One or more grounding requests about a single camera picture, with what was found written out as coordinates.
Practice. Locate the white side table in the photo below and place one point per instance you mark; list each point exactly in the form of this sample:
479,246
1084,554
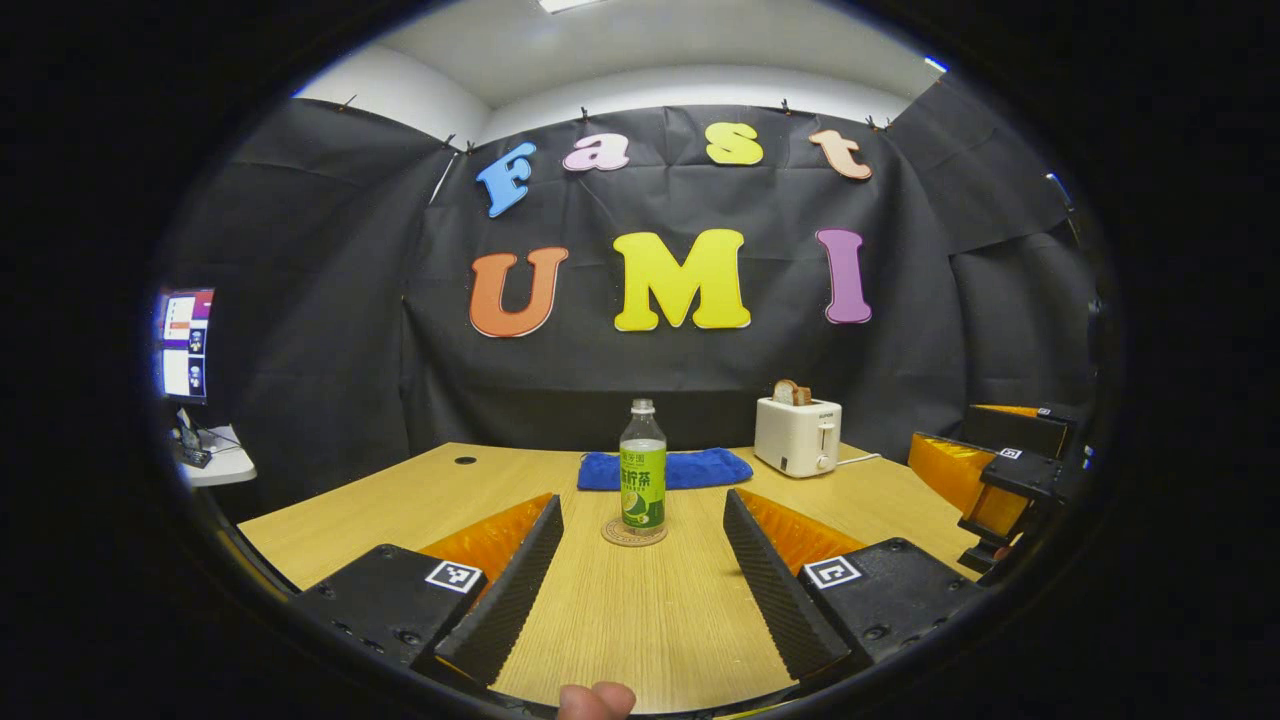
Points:
220,465

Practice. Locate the green label water bottle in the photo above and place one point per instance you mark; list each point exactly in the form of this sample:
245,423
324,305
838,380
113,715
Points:
643,480

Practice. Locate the ceiling light panel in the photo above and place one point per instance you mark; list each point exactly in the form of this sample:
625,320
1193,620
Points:
565,4

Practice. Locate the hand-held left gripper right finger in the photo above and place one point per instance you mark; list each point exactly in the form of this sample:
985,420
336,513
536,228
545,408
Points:
775,590

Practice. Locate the computer monitor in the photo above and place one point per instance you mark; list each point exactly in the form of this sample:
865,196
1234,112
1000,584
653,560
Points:
185,345

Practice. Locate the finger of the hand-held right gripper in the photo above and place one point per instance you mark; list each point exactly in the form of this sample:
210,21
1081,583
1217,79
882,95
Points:
950,475
1015,430

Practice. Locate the round wooden coaster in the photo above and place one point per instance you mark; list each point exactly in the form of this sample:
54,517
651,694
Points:
615,537

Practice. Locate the white toaster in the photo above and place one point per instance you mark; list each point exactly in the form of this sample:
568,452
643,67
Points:
795,437

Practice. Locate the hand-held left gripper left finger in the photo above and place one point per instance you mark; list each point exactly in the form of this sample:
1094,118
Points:
505,590

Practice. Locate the bread slice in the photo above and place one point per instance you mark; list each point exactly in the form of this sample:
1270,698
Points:
790,392

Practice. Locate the blue folded cloth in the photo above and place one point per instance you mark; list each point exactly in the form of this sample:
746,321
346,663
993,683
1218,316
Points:
710,468

